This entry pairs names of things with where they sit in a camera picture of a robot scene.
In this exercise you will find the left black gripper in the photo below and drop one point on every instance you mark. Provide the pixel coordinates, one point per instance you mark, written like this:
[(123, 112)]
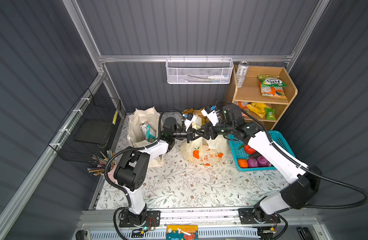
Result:
[(189, 135)]

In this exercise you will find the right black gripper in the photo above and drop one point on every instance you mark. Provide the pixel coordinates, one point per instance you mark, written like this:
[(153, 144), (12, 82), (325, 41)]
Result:
[(207, 128)]

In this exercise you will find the teal snack packet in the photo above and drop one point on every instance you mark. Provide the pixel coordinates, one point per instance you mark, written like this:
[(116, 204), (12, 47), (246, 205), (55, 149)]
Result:
[(151, 134)]

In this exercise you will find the yellow translucent plastic bag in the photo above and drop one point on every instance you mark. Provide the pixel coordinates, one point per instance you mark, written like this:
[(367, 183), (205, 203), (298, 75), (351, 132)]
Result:
[(202, 152)]

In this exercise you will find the white Monster energy can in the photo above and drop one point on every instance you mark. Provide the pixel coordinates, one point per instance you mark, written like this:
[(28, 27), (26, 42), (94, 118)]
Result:
[(144, 126)]

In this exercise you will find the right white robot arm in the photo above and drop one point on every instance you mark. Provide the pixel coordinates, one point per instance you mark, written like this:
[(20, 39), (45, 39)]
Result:
[(302, 185)]

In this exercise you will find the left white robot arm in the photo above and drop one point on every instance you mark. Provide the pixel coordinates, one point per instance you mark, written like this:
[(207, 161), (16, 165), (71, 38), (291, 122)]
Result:
[(131, 169)]

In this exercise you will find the orange red snack packet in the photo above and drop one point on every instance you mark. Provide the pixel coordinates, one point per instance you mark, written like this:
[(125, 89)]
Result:
[(244, 107)]

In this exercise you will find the croissant bread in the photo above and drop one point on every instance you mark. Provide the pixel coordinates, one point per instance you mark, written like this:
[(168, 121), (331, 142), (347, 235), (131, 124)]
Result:
[(187, 112)]

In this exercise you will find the yellow snack packet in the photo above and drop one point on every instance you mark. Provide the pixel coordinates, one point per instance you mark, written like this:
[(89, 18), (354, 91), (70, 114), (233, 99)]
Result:
[(258, 109)]

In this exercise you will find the red toy tomato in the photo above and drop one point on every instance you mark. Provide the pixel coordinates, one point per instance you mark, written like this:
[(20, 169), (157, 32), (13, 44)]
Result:
[(249, 150)]

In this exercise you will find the small green snack packet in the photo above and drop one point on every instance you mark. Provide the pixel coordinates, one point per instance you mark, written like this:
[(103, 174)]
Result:
[(270, 114)]

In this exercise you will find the orange toy pumpkin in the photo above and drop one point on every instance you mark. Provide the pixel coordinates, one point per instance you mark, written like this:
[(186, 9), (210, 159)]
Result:
[(242, 163)]

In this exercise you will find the wooden shelf unit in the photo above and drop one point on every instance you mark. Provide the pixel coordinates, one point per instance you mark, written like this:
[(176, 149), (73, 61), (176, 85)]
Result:
[(251, 92)]

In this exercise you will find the purple toy onion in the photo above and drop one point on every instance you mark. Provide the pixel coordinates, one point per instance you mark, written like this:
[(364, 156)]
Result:
[(263, 162)]

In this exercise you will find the teal plastic basket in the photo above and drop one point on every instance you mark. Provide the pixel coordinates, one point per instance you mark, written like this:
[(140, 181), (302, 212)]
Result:
[(238, 152)]

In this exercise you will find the toothpaste tube in basket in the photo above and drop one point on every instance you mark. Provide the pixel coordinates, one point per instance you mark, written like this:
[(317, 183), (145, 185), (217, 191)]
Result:
[(218, 78)]

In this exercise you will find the orange snack bag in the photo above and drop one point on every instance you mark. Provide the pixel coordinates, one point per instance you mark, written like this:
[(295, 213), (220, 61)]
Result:
[(273, 92)]

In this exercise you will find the rear silver drink can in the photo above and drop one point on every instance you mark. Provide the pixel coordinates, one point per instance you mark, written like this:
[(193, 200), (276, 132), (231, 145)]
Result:
[(241, 72)]

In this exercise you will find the green snack bag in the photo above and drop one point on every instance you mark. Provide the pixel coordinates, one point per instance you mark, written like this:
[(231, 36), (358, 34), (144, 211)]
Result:
[(271, 81)]

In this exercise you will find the bundle of pencils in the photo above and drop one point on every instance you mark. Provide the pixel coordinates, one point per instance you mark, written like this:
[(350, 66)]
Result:
[(100, 161)]

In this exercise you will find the colourful box at front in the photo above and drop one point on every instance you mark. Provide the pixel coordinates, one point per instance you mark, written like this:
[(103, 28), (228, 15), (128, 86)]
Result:
[(182, 232)]

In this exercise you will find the white wire wall basket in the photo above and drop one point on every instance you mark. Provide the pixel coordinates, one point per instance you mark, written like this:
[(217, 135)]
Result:
[(178, 69)]

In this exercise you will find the black wire wall basket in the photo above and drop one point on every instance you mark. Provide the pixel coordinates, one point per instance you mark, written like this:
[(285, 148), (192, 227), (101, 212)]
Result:
[(91, 128)]

